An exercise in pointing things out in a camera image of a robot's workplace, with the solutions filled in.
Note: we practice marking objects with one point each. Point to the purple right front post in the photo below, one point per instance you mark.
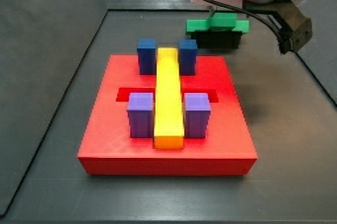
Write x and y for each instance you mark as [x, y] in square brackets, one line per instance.
[196, 114]

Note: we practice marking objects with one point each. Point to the blue post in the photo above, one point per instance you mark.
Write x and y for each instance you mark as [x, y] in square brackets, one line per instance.
[187, 57]
[147, 50]

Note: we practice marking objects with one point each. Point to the yellow long bar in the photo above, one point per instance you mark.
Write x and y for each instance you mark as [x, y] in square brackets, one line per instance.
[169, 118]

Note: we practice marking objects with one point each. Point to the blue left rear post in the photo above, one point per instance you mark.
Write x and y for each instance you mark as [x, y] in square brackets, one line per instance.
[147, 50]

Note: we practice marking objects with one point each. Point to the black angle fixture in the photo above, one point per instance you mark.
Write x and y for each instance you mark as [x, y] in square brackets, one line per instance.
[218, 40]

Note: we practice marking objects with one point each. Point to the purple left front post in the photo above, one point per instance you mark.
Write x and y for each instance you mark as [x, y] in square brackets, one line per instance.
[142, 115]

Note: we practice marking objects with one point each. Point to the purple post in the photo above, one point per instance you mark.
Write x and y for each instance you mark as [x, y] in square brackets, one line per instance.
[142, 115]
[196, 114]

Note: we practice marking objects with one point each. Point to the red base board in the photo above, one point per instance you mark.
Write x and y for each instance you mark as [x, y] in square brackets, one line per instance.
[111, 152]

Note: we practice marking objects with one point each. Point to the green stepped bridge block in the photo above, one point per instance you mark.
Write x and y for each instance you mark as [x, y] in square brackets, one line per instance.
[220, 22]

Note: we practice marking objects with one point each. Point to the blue right rear post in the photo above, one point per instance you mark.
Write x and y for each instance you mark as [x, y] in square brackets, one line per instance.
[187, 57]

